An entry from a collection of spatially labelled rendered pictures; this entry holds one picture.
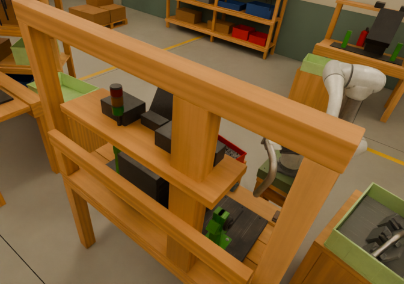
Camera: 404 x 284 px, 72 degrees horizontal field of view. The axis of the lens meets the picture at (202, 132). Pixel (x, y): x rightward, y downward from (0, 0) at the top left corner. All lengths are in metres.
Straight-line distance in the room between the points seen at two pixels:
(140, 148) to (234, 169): 0.39
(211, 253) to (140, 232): 0.62
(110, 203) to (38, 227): 1.26
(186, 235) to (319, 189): 0.62
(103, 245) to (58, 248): 0.37
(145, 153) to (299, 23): 6.11
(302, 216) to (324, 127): 0.28
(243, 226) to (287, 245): 0.79
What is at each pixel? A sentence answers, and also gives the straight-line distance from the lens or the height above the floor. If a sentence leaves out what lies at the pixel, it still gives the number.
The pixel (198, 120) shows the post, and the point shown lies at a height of 1.80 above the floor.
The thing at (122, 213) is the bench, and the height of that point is 0.88.
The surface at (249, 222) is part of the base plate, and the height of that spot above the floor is 0.90.
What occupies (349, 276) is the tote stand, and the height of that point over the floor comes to 0.73.
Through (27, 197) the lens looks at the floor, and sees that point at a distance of 3.27.
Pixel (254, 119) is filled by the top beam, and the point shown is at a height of 1.89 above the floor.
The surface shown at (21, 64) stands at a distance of 4.10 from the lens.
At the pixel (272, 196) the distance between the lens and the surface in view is 2.19.
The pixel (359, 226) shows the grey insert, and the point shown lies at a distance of 2.13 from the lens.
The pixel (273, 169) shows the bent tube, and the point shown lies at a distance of 1.10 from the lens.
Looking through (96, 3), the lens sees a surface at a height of 0.53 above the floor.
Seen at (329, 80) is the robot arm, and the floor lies 1.70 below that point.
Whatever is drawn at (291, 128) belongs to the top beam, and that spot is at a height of 1.91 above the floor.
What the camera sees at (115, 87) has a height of 1.73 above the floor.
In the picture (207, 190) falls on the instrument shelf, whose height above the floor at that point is 1.54.
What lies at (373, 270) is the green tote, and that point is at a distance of 1.93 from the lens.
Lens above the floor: 2.28
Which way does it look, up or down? 36 degrees down
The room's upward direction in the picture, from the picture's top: 7 degrees clockwise
